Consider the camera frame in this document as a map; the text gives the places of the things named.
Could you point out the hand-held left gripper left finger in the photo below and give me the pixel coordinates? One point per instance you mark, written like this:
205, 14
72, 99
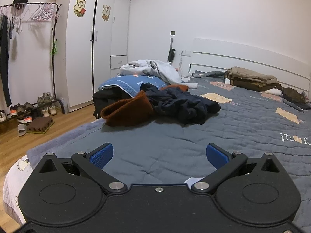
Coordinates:
102, 154

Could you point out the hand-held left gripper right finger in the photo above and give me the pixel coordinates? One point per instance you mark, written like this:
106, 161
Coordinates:
216, 154

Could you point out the navy t-shirt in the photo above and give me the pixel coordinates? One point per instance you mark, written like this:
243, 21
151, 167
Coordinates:
184, 106

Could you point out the folded khaki clothes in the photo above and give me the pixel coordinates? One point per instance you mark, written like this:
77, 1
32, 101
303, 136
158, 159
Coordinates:
250, 77

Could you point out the black clothes rack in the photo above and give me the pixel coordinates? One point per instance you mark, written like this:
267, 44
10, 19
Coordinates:
52, 53

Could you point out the dark hanging clothes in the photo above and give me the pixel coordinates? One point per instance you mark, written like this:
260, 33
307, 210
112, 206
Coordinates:
3, 65

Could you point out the grey quilted bedspread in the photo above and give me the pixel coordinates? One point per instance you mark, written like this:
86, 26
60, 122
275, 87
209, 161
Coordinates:
170, 138

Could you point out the brown knit sweater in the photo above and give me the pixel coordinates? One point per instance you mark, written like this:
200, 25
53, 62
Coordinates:
128, 111

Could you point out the black garment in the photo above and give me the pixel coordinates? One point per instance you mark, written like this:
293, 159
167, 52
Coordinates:
107, 102

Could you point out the brown box with holes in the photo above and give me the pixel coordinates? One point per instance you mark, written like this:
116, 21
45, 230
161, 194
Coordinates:
40, 126

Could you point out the blue pillow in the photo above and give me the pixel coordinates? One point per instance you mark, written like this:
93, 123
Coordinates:
128, 82

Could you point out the row of shoes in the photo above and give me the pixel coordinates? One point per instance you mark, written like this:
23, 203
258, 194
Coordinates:
46, 100

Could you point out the grey slipper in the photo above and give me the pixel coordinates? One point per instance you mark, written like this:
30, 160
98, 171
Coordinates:
21, 129

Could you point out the white wardrobe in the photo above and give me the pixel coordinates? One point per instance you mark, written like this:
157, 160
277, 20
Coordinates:
80, 65

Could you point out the white bear-print bed sheet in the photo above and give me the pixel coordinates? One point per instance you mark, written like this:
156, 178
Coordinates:
14, 189

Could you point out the dark grey garment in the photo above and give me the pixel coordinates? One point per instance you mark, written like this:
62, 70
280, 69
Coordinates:
298, 107

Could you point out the dark olive garment at headboard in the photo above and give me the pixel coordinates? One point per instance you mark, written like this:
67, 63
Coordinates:
294, 97

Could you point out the light grey hoodie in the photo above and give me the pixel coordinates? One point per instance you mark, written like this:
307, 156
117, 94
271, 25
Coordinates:
160, 70

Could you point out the white headboard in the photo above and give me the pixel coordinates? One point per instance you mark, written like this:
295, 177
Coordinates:
243, 53

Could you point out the green hanging toy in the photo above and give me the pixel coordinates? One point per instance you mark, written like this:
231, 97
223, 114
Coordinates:
54, 48

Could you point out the bunny sticker with red flower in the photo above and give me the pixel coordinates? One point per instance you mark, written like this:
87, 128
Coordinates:
79, 7

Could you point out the bunch of pink hangers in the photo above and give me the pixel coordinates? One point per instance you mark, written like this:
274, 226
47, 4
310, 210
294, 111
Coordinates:
41, 14

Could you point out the black hat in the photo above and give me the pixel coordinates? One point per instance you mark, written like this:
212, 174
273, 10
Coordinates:
20, 1

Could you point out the black wall-hung device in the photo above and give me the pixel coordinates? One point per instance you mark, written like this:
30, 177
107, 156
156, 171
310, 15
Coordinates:
171, 55

